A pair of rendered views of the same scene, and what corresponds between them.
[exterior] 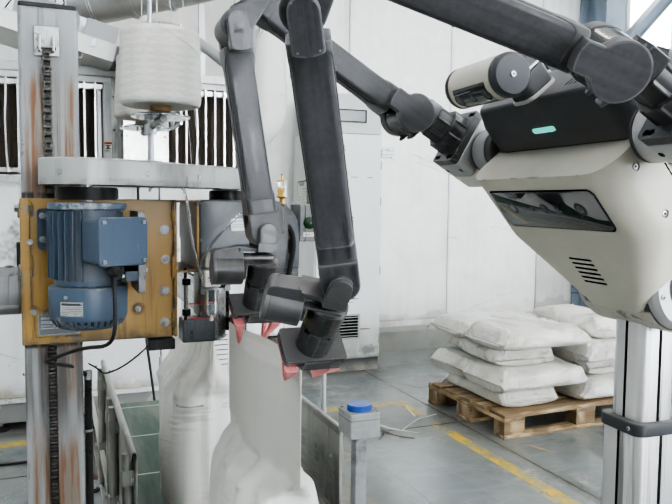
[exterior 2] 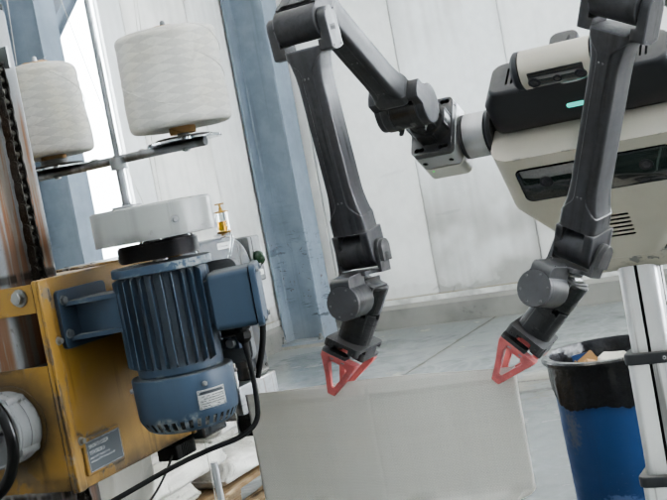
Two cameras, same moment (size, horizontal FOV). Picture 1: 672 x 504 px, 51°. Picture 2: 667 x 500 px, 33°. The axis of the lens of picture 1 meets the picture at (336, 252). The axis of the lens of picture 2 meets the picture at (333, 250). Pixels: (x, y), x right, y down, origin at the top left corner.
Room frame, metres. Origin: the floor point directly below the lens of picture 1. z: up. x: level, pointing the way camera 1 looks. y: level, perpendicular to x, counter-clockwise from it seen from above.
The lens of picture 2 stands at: (0.02, 1.45, 1.39)
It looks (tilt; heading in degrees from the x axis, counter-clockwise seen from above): 3 degrees down; 317
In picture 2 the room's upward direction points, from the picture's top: 11 degrees counter-clockwise
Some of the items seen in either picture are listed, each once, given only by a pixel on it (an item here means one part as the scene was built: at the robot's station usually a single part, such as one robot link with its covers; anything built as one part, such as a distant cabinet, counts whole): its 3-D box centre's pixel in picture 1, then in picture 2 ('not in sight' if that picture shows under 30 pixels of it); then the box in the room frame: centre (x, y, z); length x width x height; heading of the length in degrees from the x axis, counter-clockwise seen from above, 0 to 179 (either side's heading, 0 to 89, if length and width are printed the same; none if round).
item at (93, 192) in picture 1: (87, 194); (158, 250); (1.42, 0.50, 1.35); 0.12 x 0.12 x 0.04
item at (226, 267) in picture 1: (242, 253); (356, 279); (1.34, 0.18, 1.24); 0.11 x 0.09 x 0.12; 109
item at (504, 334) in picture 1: (527, 332); not in sight; (4.22, -1.16, 0.56); 0.66 x 0.42 x 0.15; 112
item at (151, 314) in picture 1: (96, 266); (64, 371); (1.65, 0.56, 1.18); 0.34 x 0.25 x 0.31; 112
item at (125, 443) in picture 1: (115, 460); not in sight; (2.13, 0.67, 0.54); 1.05 x 0.02 x 0.41; 22
